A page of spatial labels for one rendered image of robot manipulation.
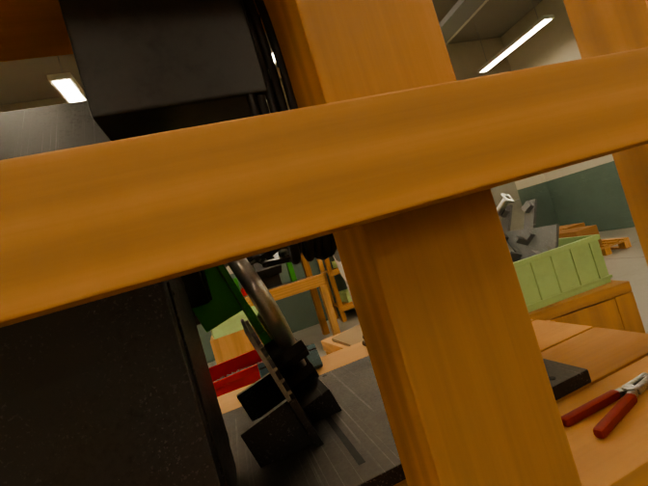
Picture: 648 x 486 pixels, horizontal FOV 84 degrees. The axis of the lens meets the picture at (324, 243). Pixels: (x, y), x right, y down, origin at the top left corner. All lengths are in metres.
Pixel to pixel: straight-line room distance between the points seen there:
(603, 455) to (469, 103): 0.39
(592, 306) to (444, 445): 1.17
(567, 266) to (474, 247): 1.12
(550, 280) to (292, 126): 1.25
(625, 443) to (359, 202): 0.41
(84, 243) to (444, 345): 0.28
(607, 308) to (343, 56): 1.32
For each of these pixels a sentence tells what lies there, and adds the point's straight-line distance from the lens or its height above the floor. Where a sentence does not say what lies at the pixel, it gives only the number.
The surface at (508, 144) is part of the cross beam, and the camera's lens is 0.34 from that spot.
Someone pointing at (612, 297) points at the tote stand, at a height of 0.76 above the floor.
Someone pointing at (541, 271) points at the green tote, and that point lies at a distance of 1.41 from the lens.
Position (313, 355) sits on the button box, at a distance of 0.94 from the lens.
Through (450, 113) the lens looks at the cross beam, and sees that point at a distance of 0.32.
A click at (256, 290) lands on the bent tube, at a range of 0.56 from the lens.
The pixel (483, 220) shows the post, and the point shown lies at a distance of 0.38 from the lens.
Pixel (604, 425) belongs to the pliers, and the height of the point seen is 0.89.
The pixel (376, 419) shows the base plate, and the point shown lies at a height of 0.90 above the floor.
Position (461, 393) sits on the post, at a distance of 0.37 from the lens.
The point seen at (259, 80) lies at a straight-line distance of 0.42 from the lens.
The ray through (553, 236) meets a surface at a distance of 1.52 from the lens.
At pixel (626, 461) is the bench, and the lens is 0.53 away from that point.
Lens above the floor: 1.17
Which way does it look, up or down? 1 degrees up
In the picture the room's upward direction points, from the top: 17 degrees counter-clockwise
